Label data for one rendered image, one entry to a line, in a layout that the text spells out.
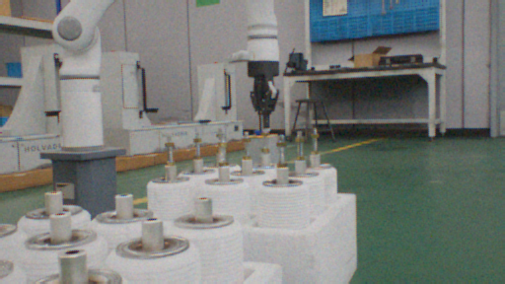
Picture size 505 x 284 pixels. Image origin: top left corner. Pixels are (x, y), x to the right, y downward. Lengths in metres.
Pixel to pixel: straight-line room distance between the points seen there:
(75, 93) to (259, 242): 0.61
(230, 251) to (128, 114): 3.02
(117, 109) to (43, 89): 0.56
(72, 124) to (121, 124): 2.31
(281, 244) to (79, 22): 0.70
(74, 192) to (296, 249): 0.60
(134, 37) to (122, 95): 4.43
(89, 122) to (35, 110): 1.98
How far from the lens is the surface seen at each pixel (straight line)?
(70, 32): 1.25
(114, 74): 3.59
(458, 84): 5.83
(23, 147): 2.97
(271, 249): 0.87
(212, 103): 4.58
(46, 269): 0.57
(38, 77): 3.26
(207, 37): 7.09
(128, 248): 0.53
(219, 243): 0.60
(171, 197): 0.97
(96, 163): 1.23
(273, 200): 0.88
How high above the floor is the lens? 0.39
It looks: 4 degrees down
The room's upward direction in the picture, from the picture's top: 2 degrees counter-clockwise
